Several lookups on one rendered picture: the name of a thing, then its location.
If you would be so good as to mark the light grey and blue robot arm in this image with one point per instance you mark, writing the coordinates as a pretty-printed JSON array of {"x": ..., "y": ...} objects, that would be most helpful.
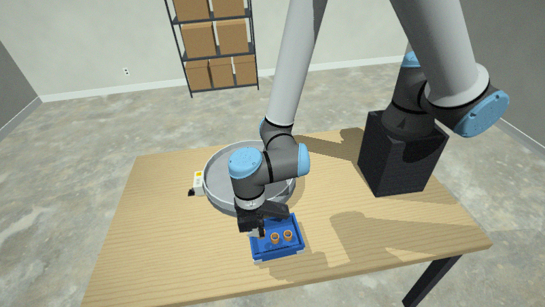
[{"x": 459, "y": 94}]

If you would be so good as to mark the blue open crate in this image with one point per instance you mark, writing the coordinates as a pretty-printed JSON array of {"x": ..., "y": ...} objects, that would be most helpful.
[{"x": 264, "y": 250}]

